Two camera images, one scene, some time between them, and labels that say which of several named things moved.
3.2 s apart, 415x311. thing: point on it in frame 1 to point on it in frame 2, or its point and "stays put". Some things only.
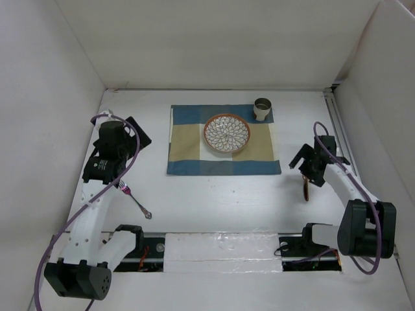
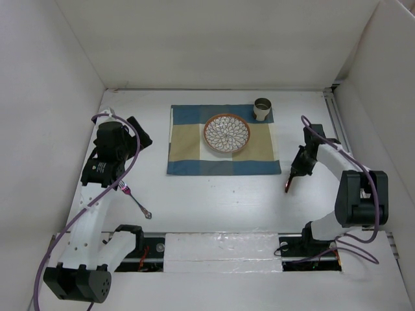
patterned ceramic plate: [227, 133] stays put
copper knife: [306, 185] to [288, 183]
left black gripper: [132, 139] stays put
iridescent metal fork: [128, 190] stays put
